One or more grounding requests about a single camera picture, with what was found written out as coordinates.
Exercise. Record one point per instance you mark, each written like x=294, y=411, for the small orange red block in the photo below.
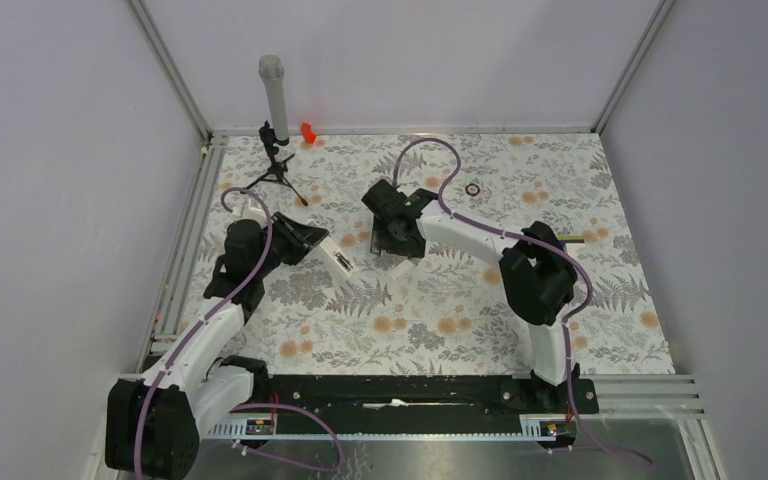
x=308, y=134

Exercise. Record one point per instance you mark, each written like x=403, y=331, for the grey microphone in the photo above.
x=271, y=72

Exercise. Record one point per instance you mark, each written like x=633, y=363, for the slotted metal cable rail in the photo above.
x=510, y=428

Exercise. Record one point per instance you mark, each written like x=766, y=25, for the aluminium frame post right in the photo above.
x=641, y=49

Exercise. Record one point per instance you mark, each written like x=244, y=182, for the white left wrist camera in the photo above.
x=255, y=213

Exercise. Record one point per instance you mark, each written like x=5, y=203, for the aluminium frame post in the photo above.
x=159, y=49
x=641, y=49

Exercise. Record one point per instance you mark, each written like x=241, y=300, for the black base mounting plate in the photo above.
x=355, y=402

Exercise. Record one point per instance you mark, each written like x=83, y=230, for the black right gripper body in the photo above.
x=385, y=239

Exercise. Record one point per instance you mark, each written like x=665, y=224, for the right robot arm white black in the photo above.
x=537, y=277

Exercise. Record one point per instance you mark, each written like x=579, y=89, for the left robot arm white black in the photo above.
x=155, y=423

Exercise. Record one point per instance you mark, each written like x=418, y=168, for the white battery cover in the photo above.
x=400, y=269

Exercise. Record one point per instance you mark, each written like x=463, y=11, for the floral patterned table mat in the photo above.
x=448, y=314

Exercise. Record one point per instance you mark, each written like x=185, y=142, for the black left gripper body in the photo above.
x=262, y=271

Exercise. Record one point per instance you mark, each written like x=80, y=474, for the aluminium frame post left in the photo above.
x=159, y=49

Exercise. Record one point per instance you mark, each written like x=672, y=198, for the yellow green toy piece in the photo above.
x=572, y=239

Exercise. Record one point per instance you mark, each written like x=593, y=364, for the black mini tripod stand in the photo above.
x=277, y=170

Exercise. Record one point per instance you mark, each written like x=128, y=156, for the white remote control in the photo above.
x=332, y=256

